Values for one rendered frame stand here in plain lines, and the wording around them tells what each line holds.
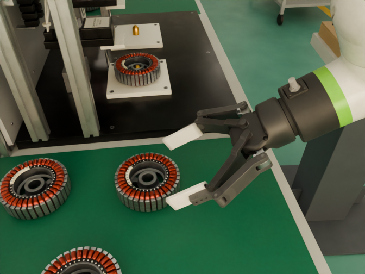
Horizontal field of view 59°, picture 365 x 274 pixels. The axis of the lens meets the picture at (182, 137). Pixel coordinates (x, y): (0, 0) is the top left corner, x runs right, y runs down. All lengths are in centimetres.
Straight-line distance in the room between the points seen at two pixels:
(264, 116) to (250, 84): 180
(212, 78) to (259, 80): 152
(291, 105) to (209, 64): 45
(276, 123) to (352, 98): 10
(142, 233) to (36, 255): 16
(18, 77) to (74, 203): 23
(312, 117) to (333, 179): 86
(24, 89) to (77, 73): 10
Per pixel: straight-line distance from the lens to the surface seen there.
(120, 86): 78
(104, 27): 74
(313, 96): 48
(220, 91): 78
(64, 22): 56
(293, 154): 180
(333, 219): 156
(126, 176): 56
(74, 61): 59
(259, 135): 49
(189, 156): 64
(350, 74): 48
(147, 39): 100
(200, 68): 87
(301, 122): 47
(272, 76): 241
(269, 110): 49
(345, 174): 133
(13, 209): 58
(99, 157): 65
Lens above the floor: 120
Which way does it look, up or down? 42 degrees down
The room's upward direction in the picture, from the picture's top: straight up
